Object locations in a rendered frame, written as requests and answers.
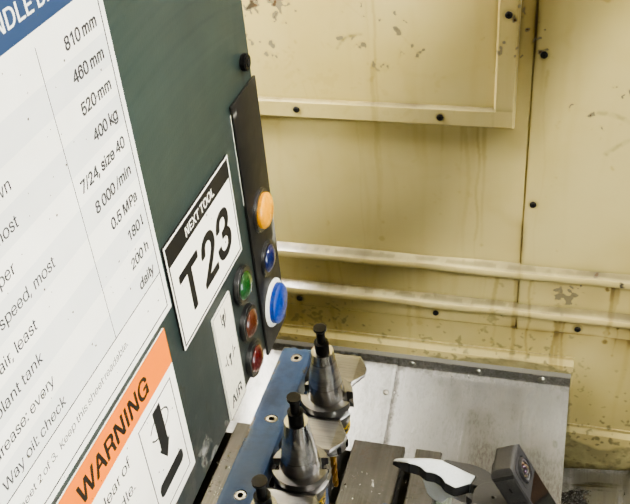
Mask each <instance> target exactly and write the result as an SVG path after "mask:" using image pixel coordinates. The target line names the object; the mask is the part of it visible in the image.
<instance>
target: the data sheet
mask: <svg viewBox="0 0 630 504"><path fill-rule="evenodd" d="M170 308H171V301H170V297H169V293H168V288H167V284H166V279H165V275H164V270H163V266H162V261H161V257H160V253H159V248H158V244H157V239H156V235H155V230H154V226H153V221H152V217H151V213H150V208H149V204H148V199H147V195H146V190H145V186H144V181H143V177H142V173H141V168H140V164H139V159H138V155H137V150H136V146H135V141H134V137H133V133H132V128H131V124H130V119H129V115H128V110H127V106H126V101H125V97H124V92H123V88H122V84H121V79H120V75H119V70H118V66H117V61H116V57H115V52H114V48H113V44H112V39H111V35H110V30H109V26H108V21H107V17H106V12H105V8H104V4H103V0H0V504H51V503H52V501H53V500H54V498H55V496H56V495H57V493H58V492H59V490H60V488H61V487H62V485H63V483H64V482H65V480H66V478H67V477H68V475H69V473H70V472H71V470H72V469H73V467H74V465H75V464H76V462H77V460H78V459H79V457H80V455H81V454H82V452H83V451H84V449H85V447H86V446H87V444H88V442H89V441H90V439H91V437H92V436H93V434H94V433H95V431H96V429H97V428H98V426H99V424H100V423H101V421H102V419H103V418H104V416H105V414H106V413H107V411H108V410H109V408H110V406H111V405H112V403H113V401H114V400H115V398H116V396H117V395H118V393H119V392H120V390H121V388H122V387H123V385H124V383H125V382H126V380H127V378H128V377H129V375H130V373H131V372H132V370H133V369H134V367H135V365H136V364H137V362H138V360H139V359H140V357H141V355H142V354H143V352H144V351H145V349H146V347H147V346H148V344H149V342H150V341H151V339H152V337H153V336H154V334H155V333H156V331H157V329H158V328H159V326H160V324H161V323H162V321H163V319H164V318H165V316H166V314H167V313H168V311H169V310H170Z"/></svg>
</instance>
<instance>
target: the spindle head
mask: <svg viewBox="0 0 630 504"><path fill-rule="evenodd" d="M103 4H104V8H105V12H106V17H107V21H108V26H109V30H110V35H111V39H112V44H113V48H114V52H115V57H116V61H117V66H118V70H119V75H120V79H121V84H122V88H123V92H124V97H125V101H126V106H127V110H128V115H129V119H130V124H131V128H132V133H133V137H134V141H135V146H136V150H137V155H138V159H139V164H140V168H141V173H142V177H143V181H144V186H145V190H146V195H147V199H148V204H149V208H150V213H151V217H152V221H153V226H154V230H155V235H156V239H157V244H158V248H159V253H160V257H161V261H162V266H163V270H164V275H165V279H166V284H167V288H168V293H169V297H170V301H171V308H170V310H169V311H168V313H167V314H166V316H165V318H164V319H163V321H162V323H161V324H160V326H159V328H158V329H157V331H156V333H155V334H154V336H153V337H152V339H151V341H150V342H149V344H148V346H147V347H146V349H145V351H144V352H143V354H142V355H141V357H140V359H139V360H138V362H137V364H136V365H135V367H134V369H133V370H132V372H131V373H130V375H129V377H128V378H127V380H126V382H125V383H124V385H123V387H122V388H121V390H120V392H119V393H118V395H117V396H116V398H115V400H114V401H113V403H112V405H111V406H110V408H109V410H108V411H107V413H106V414H105V416H104V418H103V419H102V421H101V423H100V424H99V426H98V428H97V429H96V431H95V433H94V434H93V436H92V437H91V439H90V441H89V442H88V444H87V446H86V447H85V449H84V451H83V452H82V454H81V455H80V457H79V459H78V460H77V462H76V464H75V465H74V467H73V469H72V470H71V472H70V473H69V475H68V477H67V478H66V480H65V482H64V483H63V485H62V487H61V488H60V490H59V492H58V493H57V495H56V496H55V498H54V500H53V501H52V503H51V504H56V503H57V501H58V499H59V498H60V496H61V494H62V493H63V491H64V489H65V488H66V486H67V484H68V483H69V481H70V479H71V478H72V476H73V474H74V473H75V471H76V470H77V468H78V466H79V465H80V463H81V461H82V460H83V458H84V456H85V455H86V453H87V451H88V450H89V448H90V446H91V445H92V443H93V441H94V440H95V438H96V436H97V435H98V433H99V431H100V430H101V428H102V427H103V425H104V423H105V422H106V420H107V418H108V417H109V415H110V413H111V412H112V410H113V408H114V407H115V405H116V403H117V402H118V400H119V398H120V397H121V395H122V393H123V392H124V390H125V388H126V387H127V385H128V384H129V382H130V380H131V379H132V377H133V375H134V374H135V372H136V370H137V369H138V367H139V365H140V364H141V362H142V360H143V359H144V357H145V355H146V354H147V352H148V350H149V349H150V347H151V346H152V344H153V342H154V341H155V339H156V337H157V336H158V334H159V332H160V331H161V329H162V328H164V330H165V335H166V339H167V343H168V347H169V352H170V356H171V360H172V364H173V368H174V373H175V377H176V381H177V385H178V390H179V394H180V398H181V402H182V407H183V411H184V415H185V419H186V424H187V428H188V432H189V436H190V441H191V445H192V449H193V453H194V458H195V464H194V466H193V468H192V471H191V473H190V475H189V477H188V479H187V481H186V483H185V485H184V487H183V490H182V492H181V494H180V496H179V498H178V500H177V502H176V504H193V502H194V500H195V498H196V495H197V493H198V491H199V489H200V487H201V484H202V482H203V480H204V478H205V476H206V473H207V471H208V469H209V467H210V465H211V463H212V460H213V458H214V456H215V454H216V452H217V449H218V447H219V445H220V443H221V441H222V438H223V436H224V434H225V432H226V430H227V427H228V425H229V423H230V419H229V413H228V408H227V403H226V398H225V393H224V388H223V383H222V377H221V372H220V367H219V362H218V357H217V352H216V347H215V341H214V336H213V331H212V326H211V320H212V318H213V316H214V314H215V312H216V311H217V309H218V307H219V305H220V303H221V301H222V299H223V298H224V296H225V294H226V292H227V291H229V292H230V298H231V303H232V309H233V315H234V321H235V327H236V332H237V338H238V344H239V350H240V355H241V361H242V367H243V373H244V378H245V384H246V386H247V384H248V381H249V379H250V377H249V376H248V374H247V372H246V354H247V350H248V347H249V344H250V342H251V341H250V342H249V343H244V342H243V341H242V339H241V337H240V330H239V328H240V318H241V314H242V311H243V308H244V306H245V305H246V304H247V303H254V304H255V306H256V308H257V312H258V327H257V330H256V333H255V336H254V338H253V339H255V338H257V339H260V341H261V342H262V345H263V349H264V346H265V341H264V335H263V328H262V321H261V315H260V308H259V302H258V295H257V288H256V282H255V275H254V268H253V262H252V255H251V248H250V242H249V235H248V229H247V222H246V215H245V209H244V204H243V198H242V191H241V184H240V178H239V171H238V165H237V158H236V151H235V145H234V138H233V131H232V125H231V118H230V109H229V107H230V105H231V104H232V103H233V101H234V100H235V99H236V97H237V96H238V94H239V93H240V92H241V90H242V89H243V88H244V86H245V85H246V84H247V82H248V81H249V79H250V78H251V69H250V66H251V58H250V55H249V54H248V46H247V39H246V31H245V24H244V16H243V8H242V1H241V0H103ZM224 155H227V158H228V164H229V170H230V177H231V183H232V189H233V196H234V202H235V208H236V215H237V221H238V227H239V234H240V240H241V246H242V250H241V252H240V254H239V256H238V258H237V259H236V261H235V263H234V265H233V267H232V268H231V270H230V272H229V274H228V276H227V277H226V279H225V281H224V283H223V285H222V286H221V288H220V290H219V292H218V294H217V295H216V297H215V299H214V301H213V303H212V304H211V306H210V308H209V310H208V312H207V313H206V315H205V317H204V319H203V321H202V322H201V324H200V326H199V328H198V330H197V331H196V333H195V335H194V337H193V339H192V340H191V342H190V344H189V346H188V348H187V349H186V351H183V349H182V344H181V340H180V335H179V331H178V326H177V322H176V317H175V313H174V308H173V304H172V300H171V295H170V291H169V286H168V282H167V277H166V273H165V268H164V264H163V259H162V255H161V250H160V249H161V248H162V246H163V245H164V243H165V242H166V240H167V239H168V237H169V236H170V235H171V233H172V232H173V230H174V229H175V227H176V226H177V224H178V223H179V221H180V220H181V218H182V217H183V215H184V214H185V212H186V211H187V209H188V208H189V206H190V205H191V204H192V202H193V201H194V199H195V198H196V196H197V195H198V193H199V192H200V190H201V189H202V187H203V186H204V184H205V183H206V181H207V180H208V178H209V177H210V176H211V174H212V173H213V171H214V170H215V168H216V167H217V165H218V164H219V162H220V161H221V159H222V158H223V156H224ZM242 264H245V265H248V266H249V268H250V269H251V273H252V282H253V285H252V291H251V293H250V297H249V299H248V301H247V303H246V304H245V305H244V306H238V305H237V304H236V302H235V301H234V297H233V283H234V277H235V274H236V271H237V269H238V268H239V267H240V266H241V265H242ZM253 339H252V340H253Z"/></svg>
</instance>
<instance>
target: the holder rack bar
mask: <svg viewBox="0 0 630 504"><path fill-rule="evenodd" d="M310 359H311V350H306V349H298V348H290V347H284V348H283V350H282V352H281V354H280V357H279V359H278V361H277V364H276V366H275V368H274V371H273V373H272V375H271V378H270V380H269V382H268V385H267V387H266V389H265V391H264V394H263V396H262V398H261V401H260V403H259V405H258V408H257V410H256V412H255V415H254V417H253V419H252V422H251V424H250V426H249V429H248V431H247V433H246V436H245V438H244V440H243V443H242V445H241V447H240V449H239V452H238V454H237V456H236V459H235V461H234V463H233V466H232V468H231V470H230V473H229V475H228V477H227V480H226V482H225V484H224V487H223V489H222V491H221V494H220V496H219V498H218V500H217V503H216V504H251V502H252V500H253V494H254V492H255V491H256V489H255V488H254V487H253V486H252V483H251V480H252V478H253V477H254V476H255V475H258V474H263V475H265V476H266V477H267V480H268V484H267V486H269V483H270V481H271V478H272V476H273V474H272V470H275V468H276V465H275V464H274V462H273V457H274V456H275V454H276V453H277V452H278V451H279V450H280V448H279V443H280V441H281V438H282V435H283V426H284V419H285V417H286V416H287V410H288V408H289V407H290V404H289V403H288V402H287V398H286V397H287V394H289V393H290V392H298V393H300V394H304V392H305V387H304V384H305V383H306V382H307V381H305V376H306V374H307V371H308V368H309V366H310Z"/></svg>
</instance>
